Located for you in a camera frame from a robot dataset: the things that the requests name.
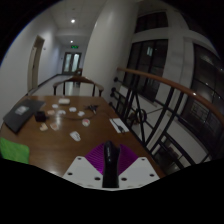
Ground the small black cup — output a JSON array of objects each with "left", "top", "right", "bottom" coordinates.
[{"left": 34, "top": 110, "right": 47, "bottom": 123}]

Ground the black closed laptop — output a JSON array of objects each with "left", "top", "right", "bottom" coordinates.
[{"left": 2, "top": 98, "right": 47, "bottom": 134}]

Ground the white paper pad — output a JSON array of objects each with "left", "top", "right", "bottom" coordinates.
[{"left": 109, "top": 117, "right": 130, "bottom": 135}]

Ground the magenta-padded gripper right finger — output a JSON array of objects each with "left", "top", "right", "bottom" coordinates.
[{"left": 116, "top": 143, "right": 158, "bottom": 188}]

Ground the side doorway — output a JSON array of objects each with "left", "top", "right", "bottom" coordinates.
[{"left": 27, "top": 35, "right": 46, "bottom": 93}]

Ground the double glass door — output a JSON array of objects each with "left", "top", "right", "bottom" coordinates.
[{"left": 62, "top": 51, "right": 83, "bottom": 76}]

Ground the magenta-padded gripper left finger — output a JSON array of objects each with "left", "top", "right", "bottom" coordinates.
[{"left": 61, "top": 142, "right": 106, "bottom": 188}]

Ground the small white box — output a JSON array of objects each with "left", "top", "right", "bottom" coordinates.
[{"left": 58, "top": 97, "right": 71, "bottom": 105}]

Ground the small dark upper window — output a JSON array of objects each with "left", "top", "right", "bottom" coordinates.
[{"left": 134, "top": 11, "right": 169, "bottom": 34}]

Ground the black railing with wooden handrail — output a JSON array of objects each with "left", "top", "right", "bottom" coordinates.
[{"left": 109, "top": 66, "right": 224, "bottom": 175}]

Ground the green mouse pad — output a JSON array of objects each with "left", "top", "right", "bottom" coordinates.
[{"left": 0, "top": 136, "right": 31, "bottom": 165}]

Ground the wide dark window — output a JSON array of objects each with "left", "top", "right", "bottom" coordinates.
[{"left": 180, "top": 43, "right": 224, "bottom": 143}]

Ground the tall dark window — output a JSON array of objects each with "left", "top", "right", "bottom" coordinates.
[{"left": 123, "top": 39, "right": 169, "bottom": 103}]

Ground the thin black cable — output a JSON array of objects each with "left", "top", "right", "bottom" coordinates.
[{"left": 61, "top": 111, "right": 125, "bottom": 133}]

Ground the black cable adapter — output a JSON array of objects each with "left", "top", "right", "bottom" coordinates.
[{"left": 83, "top": 103, "right": 100, "bottom": 113}]

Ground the white and red sticker card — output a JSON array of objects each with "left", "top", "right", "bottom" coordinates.
[{"left": 81, "top": 118, "right": 92, "bottom": 128}]

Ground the black computer mouse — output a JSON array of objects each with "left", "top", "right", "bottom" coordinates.
[{"left": 101, "top": 140, "right": 122, "bottom": 190}]

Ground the wooden armchair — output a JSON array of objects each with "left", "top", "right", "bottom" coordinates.
[{"left": 52, "top": 75, "right": 105, "bottom": 98}]

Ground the pale orange sticker card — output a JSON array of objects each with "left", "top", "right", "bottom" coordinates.
[{"left": 49, "top": 121, "right": 60, "bottom": 131}]

